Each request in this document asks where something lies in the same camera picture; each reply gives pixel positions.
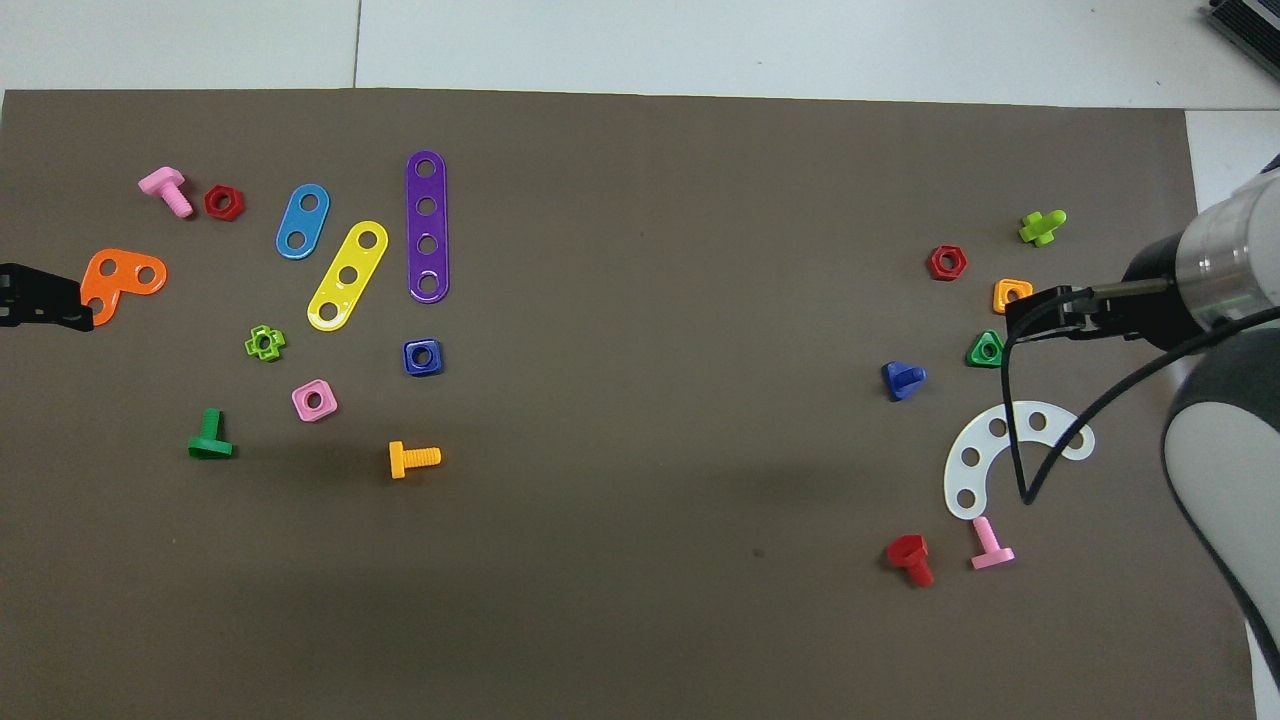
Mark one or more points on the green triangle nut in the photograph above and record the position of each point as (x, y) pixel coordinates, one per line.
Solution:
(975, 357)

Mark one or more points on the blue square nut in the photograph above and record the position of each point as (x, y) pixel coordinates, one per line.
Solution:
(409, 358)

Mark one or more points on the blue triangle-head screw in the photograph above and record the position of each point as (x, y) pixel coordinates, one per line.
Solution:
(897, 381)

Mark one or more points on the orange plastic screw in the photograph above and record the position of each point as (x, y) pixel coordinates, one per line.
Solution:
(397, 460)

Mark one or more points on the blue two-hole plate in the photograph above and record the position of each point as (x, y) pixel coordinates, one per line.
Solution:
(303, 221)

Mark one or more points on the pink plastic screw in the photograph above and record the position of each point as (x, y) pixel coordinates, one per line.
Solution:
(985, 535)
(160, 183)

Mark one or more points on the orange heart-shaped plate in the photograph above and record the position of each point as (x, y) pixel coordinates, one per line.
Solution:
(125, 285)

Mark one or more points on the white curved five-hole plate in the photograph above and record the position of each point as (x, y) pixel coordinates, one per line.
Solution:
(983, 442)

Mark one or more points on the red hex nut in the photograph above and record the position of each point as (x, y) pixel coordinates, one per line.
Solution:
(210, 203)
(934, 263)

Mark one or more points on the dark grey ribbed device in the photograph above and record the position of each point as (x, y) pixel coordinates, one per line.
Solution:
(1250, 22)

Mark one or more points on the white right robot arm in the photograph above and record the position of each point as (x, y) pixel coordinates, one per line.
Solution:
(1215, 470)

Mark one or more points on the dark green plastic screw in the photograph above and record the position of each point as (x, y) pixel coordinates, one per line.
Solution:
(210, 446)

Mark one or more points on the yellow three-hole plate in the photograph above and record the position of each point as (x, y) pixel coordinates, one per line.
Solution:
(358, 258)

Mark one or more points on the pink square nut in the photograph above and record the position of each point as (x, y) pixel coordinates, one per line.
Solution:
(300, 402)

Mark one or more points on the brown table mat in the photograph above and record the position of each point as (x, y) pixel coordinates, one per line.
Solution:
(640, 420)

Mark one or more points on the lime green cross nut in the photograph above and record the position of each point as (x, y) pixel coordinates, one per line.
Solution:
(251, 344)

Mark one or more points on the red hex-head screw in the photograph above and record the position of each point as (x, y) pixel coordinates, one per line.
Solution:
(907, 550)

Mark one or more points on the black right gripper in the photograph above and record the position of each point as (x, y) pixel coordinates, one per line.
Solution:
(1155, 300)

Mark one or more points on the purple four-hole plate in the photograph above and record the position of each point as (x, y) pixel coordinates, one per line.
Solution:
(427, 225)

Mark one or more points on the orange square nut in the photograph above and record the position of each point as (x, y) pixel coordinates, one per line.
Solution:
(999, 296)

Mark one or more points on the lime green cross-head screw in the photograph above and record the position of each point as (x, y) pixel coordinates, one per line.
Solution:
(1038, 230)

